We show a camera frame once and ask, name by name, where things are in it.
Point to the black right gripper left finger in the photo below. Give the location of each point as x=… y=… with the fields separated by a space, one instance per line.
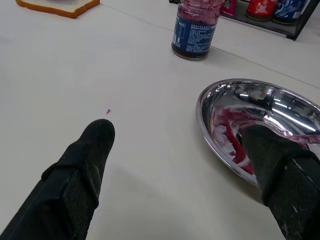
x=75 y=180

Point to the pink potato chip bag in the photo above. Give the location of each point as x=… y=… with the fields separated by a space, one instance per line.
x=227 y=7

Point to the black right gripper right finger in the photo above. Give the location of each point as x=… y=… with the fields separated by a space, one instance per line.
x=287 y=180

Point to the open blueberry jam jar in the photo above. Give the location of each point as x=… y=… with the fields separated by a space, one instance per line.
x=192 y=32

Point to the red lidded jam jar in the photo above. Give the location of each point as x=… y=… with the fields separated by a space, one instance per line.
x=260 y=8

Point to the blue lidded jam jar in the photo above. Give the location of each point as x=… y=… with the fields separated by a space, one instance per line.
x=287 y=11

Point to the metal bowl with wrappers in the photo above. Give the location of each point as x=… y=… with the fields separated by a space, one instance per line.
x=250 y=100

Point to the bread slice with jam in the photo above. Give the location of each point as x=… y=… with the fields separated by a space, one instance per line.
x=62 y=8

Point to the small red scrap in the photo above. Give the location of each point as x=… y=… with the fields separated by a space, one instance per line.
x=108 y=111

